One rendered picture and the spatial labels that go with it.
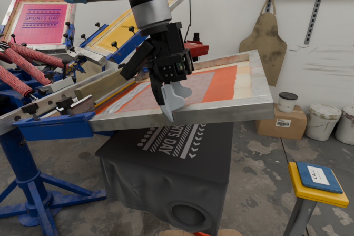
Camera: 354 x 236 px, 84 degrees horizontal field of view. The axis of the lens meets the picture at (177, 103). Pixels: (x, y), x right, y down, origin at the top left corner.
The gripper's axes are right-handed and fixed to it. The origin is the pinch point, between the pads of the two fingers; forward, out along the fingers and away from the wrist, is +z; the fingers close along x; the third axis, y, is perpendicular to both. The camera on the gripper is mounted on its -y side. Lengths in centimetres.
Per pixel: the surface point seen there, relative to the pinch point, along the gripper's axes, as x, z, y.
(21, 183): 21, 51, -135
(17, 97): 20, -7, -87
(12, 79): 20, -16, -85
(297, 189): 9.1, 33.4, 28.1
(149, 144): 16.2, 20.2, -20.9
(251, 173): 116, 126, 8
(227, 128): 37.1, 27.7, 6.7
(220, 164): 13.1, 27.6, 6.2
